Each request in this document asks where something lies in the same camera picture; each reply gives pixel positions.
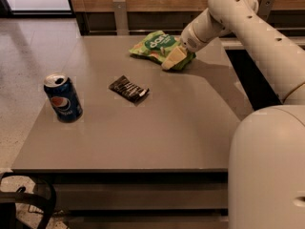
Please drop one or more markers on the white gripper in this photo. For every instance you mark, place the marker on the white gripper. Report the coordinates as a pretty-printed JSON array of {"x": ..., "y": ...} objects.
[{"x": 189, "y": 41}]

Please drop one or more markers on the green rice chip bag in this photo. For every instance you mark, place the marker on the green rice chip bag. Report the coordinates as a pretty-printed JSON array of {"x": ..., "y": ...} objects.
[{"x": 157, "y": 45}]

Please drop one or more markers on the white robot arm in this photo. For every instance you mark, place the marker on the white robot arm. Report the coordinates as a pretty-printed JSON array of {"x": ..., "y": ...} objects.
[{"x": 266, "y": 174}]

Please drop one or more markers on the blue pepsi can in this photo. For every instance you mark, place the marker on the blue pepsi can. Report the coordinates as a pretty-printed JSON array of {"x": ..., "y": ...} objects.
[{"x": 63, "y": 97}]

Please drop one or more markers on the black snack wrapper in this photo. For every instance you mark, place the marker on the black snack wrapper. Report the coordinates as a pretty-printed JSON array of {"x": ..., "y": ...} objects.
[{"x": 130, "y": 91}]

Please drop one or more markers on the grey table drawer cabinet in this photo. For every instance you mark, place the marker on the grey table drawer cabinet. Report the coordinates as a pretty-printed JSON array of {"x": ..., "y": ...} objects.
[{"x": 142, "y": 200}]

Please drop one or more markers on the black chair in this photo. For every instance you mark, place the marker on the black chair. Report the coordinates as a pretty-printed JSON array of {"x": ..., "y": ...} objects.
[{"x": 10, "y": 199}]

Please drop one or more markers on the left metal bracket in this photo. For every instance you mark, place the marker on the left metal bracket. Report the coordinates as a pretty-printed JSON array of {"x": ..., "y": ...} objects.
[{"x": 121, "y": 17}]

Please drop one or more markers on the metal bracket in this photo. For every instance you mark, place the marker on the metal bracket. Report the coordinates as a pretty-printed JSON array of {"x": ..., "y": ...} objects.
[
  {"x": 121, "y": 17},
  {"x": 265, "y": 7}
]

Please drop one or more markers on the right metal bracket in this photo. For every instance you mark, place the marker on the right metal bracket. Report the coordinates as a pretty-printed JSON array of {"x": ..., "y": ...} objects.
[{"x": 265, "y": 7}]

